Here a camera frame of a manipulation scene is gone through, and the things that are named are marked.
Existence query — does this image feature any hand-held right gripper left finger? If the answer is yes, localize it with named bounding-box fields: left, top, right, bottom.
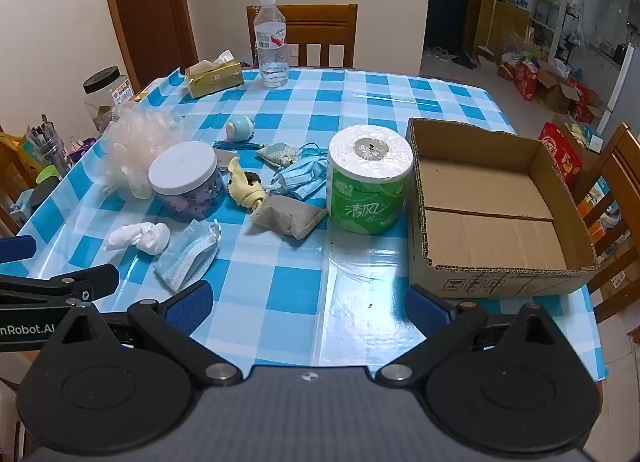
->
left=50, top=280, right=246, bottom=389

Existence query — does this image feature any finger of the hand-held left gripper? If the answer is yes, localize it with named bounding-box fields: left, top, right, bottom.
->
left=0, top=264, right=120, bottom=306
left=0, top=236, right=37, bottom=263

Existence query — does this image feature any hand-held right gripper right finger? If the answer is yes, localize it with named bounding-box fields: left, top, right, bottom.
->
left=374, top=286, right=568, bottom=386

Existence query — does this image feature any blue face mask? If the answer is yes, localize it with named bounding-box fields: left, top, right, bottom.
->
left=270, top=144, right=331, bottom=200
left=152, top=219, right=222, bottom=293

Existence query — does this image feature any white tissue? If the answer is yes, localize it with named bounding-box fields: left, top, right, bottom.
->
left=105, top=222, right=171, bottom=255

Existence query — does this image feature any cardboard box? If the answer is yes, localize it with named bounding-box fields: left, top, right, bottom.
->
left=405, top=117, right=599, bottom=300

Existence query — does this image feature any yellow cloth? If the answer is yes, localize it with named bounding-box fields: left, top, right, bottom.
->
left=226, top=157, right=266, bottom=213

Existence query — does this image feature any grey linen pouch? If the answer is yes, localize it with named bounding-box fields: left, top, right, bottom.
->
left=250, top=194, right=328, bottom=240

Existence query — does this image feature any pale pink bath pouf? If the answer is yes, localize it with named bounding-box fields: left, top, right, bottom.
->
left=100, top=106, right=193, bottom=201

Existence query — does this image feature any patterned sachet with blue tassel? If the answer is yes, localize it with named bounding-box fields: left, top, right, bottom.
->
left=212, top=139, right=300, bottom=169

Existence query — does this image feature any light blue round toy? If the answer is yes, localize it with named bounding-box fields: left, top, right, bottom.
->
left=226, top=116, right=256, bottom=140

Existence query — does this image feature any glass jar of pens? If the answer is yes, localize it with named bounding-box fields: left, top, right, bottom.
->
left=25, top=114, right=71, bottom=177

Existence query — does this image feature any blue checkered tablecloth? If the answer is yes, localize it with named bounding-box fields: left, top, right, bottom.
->
left=15, top=66, right=608, bottom=383

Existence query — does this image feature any toilet paper roll green wrapper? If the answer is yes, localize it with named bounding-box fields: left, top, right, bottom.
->
left=326, top=124, right=414, bottom=235

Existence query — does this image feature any plastic jar with white lid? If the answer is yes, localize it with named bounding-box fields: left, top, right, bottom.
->
left=148, top=142, right=226, bottom=221

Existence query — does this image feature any clear jar with black lid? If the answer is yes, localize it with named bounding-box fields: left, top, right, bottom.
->
left=82, top=66, right=136, bottom=135

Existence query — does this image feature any red printed carton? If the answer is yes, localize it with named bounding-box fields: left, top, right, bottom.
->
left=538, top=122, right=583, bottom=187

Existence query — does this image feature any yellow tissue pack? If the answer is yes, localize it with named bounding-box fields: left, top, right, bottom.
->
left=184, top=49, right=245, bottom=100

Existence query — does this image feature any wooden chair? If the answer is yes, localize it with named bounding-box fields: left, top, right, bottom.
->
left=246, top=4, right=358, bottom=70
left=570, top=123, right=640, bottom=325

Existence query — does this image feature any red gift bag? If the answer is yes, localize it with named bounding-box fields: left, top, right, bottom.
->
left=515, top=59, right=538, bottom=101

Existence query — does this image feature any open brown cardboard carton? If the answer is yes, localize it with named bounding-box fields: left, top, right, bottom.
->
left=537, top=62, right=583, bottom=112

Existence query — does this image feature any low red carton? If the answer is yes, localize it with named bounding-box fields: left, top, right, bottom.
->
left=567, top=79, right=608, bottom=125

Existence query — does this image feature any brown wooden door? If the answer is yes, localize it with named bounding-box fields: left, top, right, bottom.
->
left=97, top=0, right=198, bottom=92

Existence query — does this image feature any clear plastic water bottle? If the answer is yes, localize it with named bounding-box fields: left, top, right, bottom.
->
left=253, top=0, right=290, bottom=88

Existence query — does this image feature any wooden cabinet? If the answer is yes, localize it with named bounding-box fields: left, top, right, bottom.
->
left=472, top=0, right=531, bottom=60

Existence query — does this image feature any white refrigerator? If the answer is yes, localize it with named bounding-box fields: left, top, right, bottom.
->
left=600, top=32, right=640, bottom=112

